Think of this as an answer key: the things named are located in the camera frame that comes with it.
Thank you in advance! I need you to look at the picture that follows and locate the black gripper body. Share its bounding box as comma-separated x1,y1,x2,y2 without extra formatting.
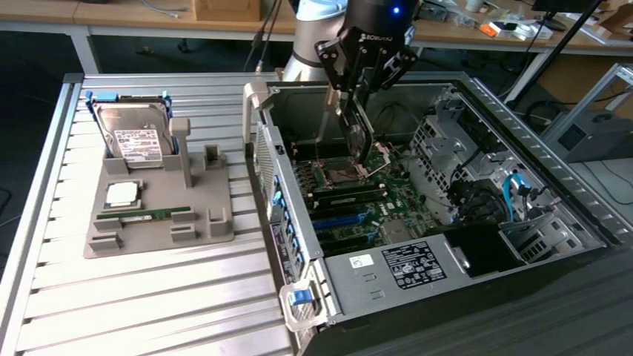
337,0,422,48

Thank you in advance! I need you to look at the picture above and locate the black graphics card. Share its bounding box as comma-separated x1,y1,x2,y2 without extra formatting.
324,66,377,165

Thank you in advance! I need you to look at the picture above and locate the grey metal box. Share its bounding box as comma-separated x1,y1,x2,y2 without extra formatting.
420,0,449,22

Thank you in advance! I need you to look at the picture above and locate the silver disk bay cage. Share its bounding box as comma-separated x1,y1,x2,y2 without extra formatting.
409,94,525,186

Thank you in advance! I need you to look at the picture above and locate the metal socket cover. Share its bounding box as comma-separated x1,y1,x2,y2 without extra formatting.
368,142,397,170

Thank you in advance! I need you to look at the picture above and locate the brown cardboard box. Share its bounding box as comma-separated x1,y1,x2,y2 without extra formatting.
190,0,262,22

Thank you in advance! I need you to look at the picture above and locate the small white box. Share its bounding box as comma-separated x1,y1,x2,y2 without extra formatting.
498,21,554,42

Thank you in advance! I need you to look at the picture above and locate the CPU socket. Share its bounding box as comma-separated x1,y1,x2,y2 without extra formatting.
316,157,370,186

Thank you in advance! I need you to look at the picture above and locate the black stand pole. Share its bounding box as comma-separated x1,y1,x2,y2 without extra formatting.
502,0,607,111

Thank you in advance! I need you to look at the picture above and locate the black monitor stand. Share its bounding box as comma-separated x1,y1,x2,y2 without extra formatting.
531,0,567,30

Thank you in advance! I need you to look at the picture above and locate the black RAM stick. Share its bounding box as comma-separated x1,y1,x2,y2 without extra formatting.
312,184,389,208

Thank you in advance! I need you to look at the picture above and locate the green motherboard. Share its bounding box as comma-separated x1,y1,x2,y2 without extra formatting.
289,146,449,257

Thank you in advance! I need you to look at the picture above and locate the blue expansion slot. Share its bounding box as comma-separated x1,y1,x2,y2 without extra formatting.
312,213,370,231

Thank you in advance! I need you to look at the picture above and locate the grey computer tower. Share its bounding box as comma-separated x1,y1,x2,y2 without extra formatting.
541,109,633,164

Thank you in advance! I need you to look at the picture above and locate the grey chipset heatsink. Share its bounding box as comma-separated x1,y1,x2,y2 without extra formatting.
382,220,416,242

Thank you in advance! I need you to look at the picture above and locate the silver hard disk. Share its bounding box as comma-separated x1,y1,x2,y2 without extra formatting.
94,103,169,170

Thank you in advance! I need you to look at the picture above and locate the brown cardboard piece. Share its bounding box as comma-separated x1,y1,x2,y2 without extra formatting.
595,3,633,38

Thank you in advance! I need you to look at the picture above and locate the blue disk caddy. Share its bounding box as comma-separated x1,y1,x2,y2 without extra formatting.
82,90,174,156

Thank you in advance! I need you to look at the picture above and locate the black expansion slot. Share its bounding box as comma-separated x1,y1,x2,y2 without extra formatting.
316,231,372,255

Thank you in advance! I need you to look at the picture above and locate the green RAM stick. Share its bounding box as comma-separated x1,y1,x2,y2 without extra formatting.
96,206,193,223

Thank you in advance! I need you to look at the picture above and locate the silver disk bay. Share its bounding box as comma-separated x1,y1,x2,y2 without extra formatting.
497,213,607,264

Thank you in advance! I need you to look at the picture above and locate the silver CPU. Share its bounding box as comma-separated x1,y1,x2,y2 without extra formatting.
105,181,145,211

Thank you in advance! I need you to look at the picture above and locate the grey parts rack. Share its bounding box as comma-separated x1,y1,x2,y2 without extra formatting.
82,118,236,260

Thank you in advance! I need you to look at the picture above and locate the grey power supply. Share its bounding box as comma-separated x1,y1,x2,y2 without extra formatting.
324,229,475,316

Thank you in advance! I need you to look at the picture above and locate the open black PC case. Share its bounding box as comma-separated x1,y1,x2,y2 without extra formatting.
241,72,633,356

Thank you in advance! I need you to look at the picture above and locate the black wire loop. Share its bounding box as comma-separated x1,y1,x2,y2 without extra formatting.
374,104,421,144

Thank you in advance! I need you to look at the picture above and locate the black camera cable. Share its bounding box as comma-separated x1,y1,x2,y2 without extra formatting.
244,0,282,73

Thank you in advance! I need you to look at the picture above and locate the light grey cable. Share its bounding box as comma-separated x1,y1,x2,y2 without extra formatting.
140,0,192,18

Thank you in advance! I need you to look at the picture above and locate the black wire bundle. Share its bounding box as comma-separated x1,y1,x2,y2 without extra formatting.
446,179,510,227

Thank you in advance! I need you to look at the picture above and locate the aluminium profile frame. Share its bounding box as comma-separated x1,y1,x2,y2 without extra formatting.
567,62,633,116

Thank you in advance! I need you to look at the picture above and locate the blue wire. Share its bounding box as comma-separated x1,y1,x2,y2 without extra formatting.
501,173,533,223

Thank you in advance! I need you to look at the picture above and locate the wooden desk white frame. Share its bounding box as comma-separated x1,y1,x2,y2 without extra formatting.
409,0,633,108
0,0,297,73

